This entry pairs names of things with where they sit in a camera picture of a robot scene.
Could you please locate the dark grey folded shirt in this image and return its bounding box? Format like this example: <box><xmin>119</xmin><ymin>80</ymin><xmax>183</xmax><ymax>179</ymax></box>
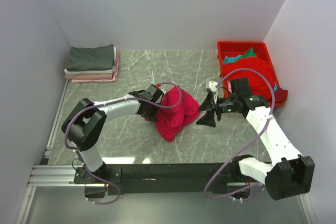
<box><xmin>66</xmin><ymin>44</ymin><xmax>115</xmax><ymax>71</ymax></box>

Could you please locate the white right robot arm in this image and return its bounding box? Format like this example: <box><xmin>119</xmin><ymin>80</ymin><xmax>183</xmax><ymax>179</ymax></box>
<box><xmin>196</xmin><ymin>78</ymin><xmax>315</xmax><ymax>200</ymax></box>

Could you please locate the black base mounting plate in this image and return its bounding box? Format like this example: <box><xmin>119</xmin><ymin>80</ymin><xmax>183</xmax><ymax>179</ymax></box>
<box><xmin>73</xmin><ymin>163</ymin><xmax>261</xmax><ymax>198</ymax></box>

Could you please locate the maroon garment on bin edge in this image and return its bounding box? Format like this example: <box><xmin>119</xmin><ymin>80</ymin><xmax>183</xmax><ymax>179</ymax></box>
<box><xmin>274</xmin><ymin>88</ymin><xmax>288</xmax><ymax>105</ymax></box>

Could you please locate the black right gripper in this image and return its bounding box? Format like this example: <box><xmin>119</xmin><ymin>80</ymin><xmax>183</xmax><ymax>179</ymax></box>
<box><xmin>196</xmin><ymin>93</ymin><xmax>238</xmax><ymax>128</ymax></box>

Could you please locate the red t shirt in bin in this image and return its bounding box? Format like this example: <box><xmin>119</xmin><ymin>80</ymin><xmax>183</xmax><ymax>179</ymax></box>
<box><xmin>221</xmin><ymin>57</ymin><xmax>275</xmax><ymax>101</ymax></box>

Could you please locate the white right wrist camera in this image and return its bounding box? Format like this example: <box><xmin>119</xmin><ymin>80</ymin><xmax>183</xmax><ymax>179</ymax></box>
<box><xmin>205</xmin><ymin>80</ymin><xmax>218</xmax><ymax>93</ymax></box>

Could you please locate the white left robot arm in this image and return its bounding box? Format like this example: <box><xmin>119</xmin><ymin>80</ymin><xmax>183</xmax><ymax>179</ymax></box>
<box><xmin>61</xmin><ymin>84</ymin><xmax>164</xmax><ymax>183</ymax></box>

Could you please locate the crimson t shirt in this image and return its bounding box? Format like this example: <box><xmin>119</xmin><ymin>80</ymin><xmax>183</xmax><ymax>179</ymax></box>
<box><xmin>155</xmin><ymin>89</ymin><xmax>200</xmax><ymax>142</ymax></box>

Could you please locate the red plastic bin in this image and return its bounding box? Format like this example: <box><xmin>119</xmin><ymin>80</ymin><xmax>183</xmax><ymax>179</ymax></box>
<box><xmin>217</xmin><ymin>41</ymin><xmax>285</xmax><ymax>109</ymax></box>

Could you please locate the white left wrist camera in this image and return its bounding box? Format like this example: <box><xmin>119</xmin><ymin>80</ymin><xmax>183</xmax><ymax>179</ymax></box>
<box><xmin>156</xmin><ymin>83</ymin><xmax>166</xmax><ymax>95</ymax></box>

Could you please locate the teal garment in bin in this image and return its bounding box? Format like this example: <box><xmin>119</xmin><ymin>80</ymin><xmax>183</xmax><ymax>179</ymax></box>
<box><xmin>223</xmin><ymin>55</ymin><xmax>243</xmax><ymax>65</ymax></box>

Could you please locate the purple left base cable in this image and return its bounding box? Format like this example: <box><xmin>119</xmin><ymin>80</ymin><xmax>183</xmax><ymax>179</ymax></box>
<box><xmin>86</xmin><ymin>182</ymin><xmax>124</xmax><ymax>206</ymax></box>

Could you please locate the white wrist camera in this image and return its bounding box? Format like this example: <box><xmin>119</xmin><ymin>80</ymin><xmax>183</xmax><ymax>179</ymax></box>
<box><xmin>156</xmin><ymin>83</ymin><xmax>166</xmax><ymax>95</ymax></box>
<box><xmin>205</xmin><ymin>80</ymin><xmax>218</xmax><ymax>93</ymax></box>

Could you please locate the pink folded shirt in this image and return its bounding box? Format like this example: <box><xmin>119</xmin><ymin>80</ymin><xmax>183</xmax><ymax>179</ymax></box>
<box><xmin>71</xmin><ymin>52</ymin><xmax>120</xmax><ymax>83</ymax></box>

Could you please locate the aluminium frame rail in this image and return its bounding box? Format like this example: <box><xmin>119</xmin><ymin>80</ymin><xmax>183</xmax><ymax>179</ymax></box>
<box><xmin>28</xmin><ymin>163</ymin><xmax>306</xmax><ymax>188</ymax></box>

